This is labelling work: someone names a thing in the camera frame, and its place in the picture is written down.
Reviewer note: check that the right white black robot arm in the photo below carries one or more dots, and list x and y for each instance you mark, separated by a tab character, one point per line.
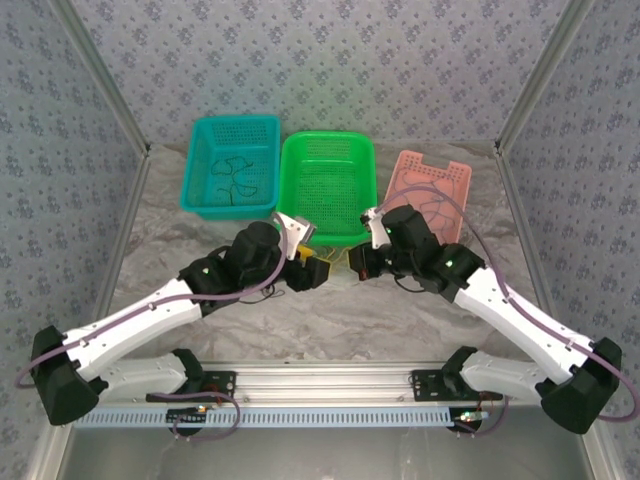
500	310

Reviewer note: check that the green plastic mesh basket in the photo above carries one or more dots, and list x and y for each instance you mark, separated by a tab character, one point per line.
325	190

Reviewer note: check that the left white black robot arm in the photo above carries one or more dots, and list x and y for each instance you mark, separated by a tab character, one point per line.
140	320

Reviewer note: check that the aluminium frame post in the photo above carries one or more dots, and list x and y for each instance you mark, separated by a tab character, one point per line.
105	75
544	75

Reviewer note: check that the teal plastic mesh basket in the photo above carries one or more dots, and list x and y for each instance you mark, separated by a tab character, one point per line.
200	150

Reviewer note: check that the small circuit board with light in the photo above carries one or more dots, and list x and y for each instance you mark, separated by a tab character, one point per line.
470	416
185	416

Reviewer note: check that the aluminium table edge rail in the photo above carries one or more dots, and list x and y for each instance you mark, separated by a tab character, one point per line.
123	250
531	250

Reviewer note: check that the aluminium base beam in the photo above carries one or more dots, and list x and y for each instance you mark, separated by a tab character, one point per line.
325	382

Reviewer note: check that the pink plastic basket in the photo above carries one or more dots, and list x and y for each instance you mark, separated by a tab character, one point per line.
462	180

